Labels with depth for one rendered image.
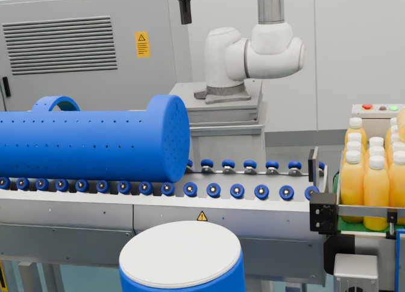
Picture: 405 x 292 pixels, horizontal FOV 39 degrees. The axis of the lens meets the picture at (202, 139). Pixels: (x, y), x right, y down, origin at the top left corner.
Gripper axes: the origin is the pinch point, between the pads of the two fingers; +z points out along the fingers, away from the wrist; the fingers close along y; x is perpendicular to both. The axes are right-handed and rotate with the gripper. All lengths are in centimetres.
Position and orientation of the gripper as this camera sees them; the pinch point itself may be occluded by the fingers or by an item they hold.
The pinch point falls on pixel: (185, 12)
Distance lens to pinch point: 176.9
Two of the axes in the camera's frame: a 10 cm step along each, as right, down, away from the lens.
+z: 0.8, 9.4, 3.4
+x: 7.9, -2.7, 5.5
